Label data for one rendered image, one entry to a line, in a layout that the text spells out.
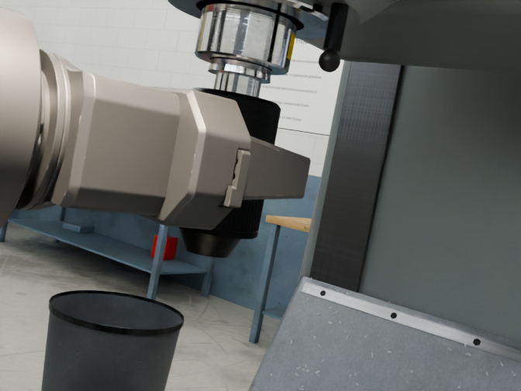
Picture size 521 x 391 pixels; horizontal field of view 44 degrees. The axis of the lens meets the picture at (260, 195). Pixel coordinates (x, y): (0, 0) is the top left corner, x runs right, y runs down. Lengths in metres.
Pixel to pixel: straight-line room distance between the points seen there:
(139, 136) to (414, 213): 0.46
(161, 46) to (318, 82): 1.85
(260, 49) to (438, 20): 0.15
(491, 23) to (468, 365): 0.34
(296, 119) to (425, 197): 4.71
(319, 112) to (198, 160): 5.01
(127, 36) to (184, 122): 6.63
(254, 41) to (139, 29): 6.48
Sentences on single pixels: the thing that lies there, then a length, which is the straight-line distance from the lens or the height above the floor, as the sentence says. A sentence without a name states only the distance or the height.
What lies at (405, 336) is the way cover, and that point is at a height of 1.09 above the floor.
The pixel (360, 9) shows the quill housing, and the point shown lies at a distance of 0.31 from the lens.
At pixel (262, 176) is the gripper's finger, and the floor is 1.23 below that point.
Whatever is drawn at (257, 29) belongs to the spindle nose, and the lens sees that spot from 0.31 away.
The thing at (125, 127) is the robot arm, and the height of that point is 1.24.
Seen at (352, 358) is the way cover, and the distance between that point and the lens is 0.67.
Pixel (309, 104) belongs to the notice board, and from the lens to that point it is 5.32.
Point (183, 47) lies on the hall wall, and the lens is 6.30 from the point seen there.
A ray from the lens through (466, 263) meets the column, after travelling 0.65.
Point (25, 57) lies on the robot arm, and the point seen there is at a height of 1.25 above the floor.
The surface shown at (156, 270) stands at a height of 0.25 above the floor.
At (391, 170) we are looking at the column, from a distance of 0.69.
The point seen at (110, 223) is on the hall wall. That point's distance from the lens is 6.68.
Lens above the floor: 1.24
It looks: 3 degrees down
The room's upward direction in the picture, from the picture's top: 11 degrees clockwise
